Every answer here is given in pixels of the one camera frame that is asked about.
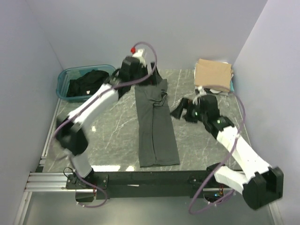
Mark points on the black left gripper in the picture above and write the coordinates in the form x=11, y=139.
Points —
x=154, y=79

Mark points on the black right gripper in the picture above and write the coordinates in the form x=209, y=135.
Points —
x=185, y=103

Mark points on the grey t-shirt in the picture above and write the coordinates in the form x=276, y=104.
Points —
x=157, y=143

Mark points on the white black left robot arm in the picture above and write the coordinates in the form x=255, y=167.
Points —
x=70, y=132

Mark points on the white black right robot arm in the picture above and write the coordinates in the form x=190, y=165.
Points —
x=259, y=183

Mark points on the folded white black t-shirt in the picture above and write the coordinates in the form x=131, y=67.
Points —
x=218, y=91

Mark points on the black t-shirt in bin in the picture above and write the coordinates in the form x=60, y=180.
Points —
x=87, y=84

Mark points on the teal plastic bin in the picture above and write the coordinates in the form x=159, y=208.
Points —
x=74, y=73

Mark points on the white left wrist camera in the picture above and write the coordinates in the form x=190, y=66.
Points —
x=139, y=54

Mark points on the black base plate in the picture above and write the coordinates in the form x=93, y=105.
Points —
x=142, y=184

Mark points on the aluminium rail frame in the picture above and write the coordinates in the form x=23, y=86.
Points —
x=113, y=148

